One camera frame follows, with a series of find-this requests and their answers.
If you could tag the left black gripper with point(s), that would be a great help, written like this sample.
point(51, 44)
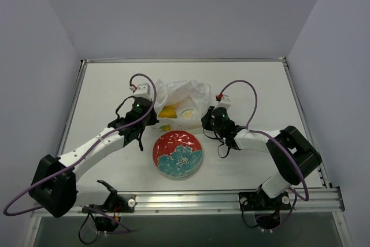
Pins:
point(152, 116)

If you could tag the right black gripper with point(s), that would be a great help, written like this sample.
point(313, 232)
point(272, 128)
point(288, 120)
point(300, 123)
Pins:
point(207, 118)

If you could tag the white plastic bag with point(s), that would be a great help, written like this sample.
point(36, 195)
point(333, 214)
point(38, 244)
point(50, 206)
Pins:
point(191, 100)

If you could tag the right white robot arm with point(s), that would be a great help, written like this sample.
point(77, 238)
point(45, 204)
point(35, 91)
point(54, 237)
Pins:
point(294, 157)

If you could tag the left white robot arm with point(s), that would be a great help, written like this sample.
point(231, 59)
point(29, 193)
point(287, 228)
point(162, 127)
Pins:
point(54, 185)

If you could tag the yellow fake fruit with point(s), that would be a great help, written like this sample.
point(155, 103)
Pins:
point(168, 112)

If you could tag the red plate blue flower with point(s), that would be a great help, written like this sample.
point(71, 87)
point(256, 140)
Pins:
point(177, 154)

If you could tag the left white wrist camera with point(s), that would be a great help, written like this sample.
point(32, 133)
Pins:
point(141, 90)

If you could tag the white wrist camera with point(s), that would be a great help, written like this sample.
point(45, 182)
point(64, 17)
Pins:
point(141, 90)
point(223, 101)

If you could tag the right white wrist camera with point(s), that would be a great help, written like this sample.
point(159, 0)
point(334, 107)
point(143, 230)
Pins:
point(223, 101)

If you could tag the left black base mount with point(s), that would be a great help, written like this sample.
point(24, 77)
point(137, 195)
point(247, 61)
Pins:
point(106, 217)

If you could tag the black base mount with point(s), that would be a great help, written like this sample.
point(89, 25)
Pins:
point(106, 217)
point(260, 211)

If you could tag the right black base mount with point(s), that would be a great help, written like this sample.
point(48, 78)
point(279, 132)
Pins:
point(260, 211)

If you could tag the aluminium front rail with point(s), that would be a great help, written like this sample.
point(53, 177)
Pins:
point(211, 202)

